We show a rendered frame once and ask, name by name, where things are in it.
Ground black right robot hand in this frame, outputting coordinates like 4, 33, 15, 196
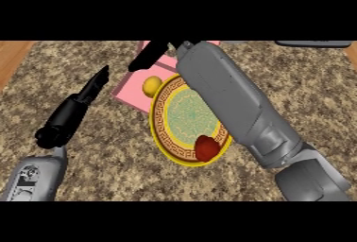
128, 40, 185, 73

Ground yellow lemon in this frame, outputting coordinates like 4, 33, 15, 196
141, 76, 164, 98

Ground pink cardboard box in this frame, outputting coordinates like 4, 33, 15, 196
111, 40, 222, 113

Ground yellow rimmed patterned plate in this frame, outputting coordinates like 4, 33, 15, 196
148, 73, 235, 168

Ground dark red apple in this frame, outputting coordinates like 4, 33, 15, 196
193, 134, 222, 164

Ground dark grey appliance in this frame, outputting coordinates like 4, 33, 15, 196
274, 40, 353, 49

